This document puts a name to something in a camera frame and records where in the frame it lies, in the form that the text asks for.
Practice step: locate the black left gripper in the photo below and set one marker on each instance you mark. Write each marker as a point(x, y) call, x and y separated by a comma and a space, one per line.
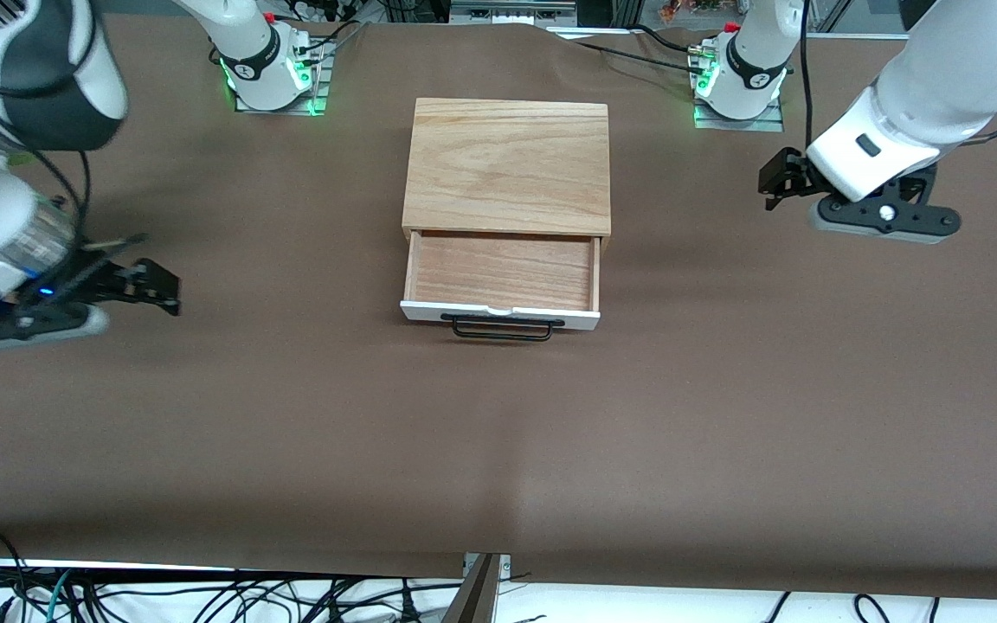
point(788, 176)

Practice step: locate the brown table mat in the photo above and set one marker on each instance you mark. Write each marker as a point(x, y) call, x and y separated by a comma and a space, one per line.
point(498, 450)

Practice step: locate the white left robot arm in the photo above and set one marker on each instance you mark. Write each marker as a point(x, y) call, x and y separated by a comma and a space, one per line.
point(940, 78)

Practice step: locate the light wooden drawer cabinet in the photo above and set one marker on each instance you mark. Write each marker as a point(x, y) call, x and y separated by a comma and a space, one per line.
point(507, 164)

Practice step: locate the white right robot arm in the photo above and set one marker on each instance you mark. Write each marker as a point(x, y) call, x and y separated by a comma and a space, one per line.
point(40, 86)

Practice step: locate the grey metal frame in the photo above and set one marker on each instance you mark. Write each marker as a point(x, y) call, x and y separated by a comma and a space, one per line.
point(511, 10)

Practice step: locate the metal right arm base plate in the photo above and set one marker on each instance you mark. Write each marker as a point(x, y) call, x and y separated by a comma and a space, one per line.
point(318, 86)

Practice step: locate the aluminium profile bar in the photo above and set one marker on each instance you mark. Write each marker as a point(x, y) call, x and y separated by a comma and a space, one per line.
point(477, 597)

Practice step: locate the wooden drawer with white front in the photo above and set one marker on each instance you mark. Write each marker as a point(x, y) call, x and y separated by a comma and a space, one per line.
point(503, 272)

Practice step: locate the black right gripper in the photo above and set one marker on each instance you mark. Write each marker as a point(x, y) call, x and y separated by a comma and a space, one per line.
point(103, 280)

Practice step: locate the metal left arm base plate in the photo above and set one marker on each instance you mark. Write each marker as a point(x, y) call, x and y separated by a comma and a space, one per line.
point(767, 121)

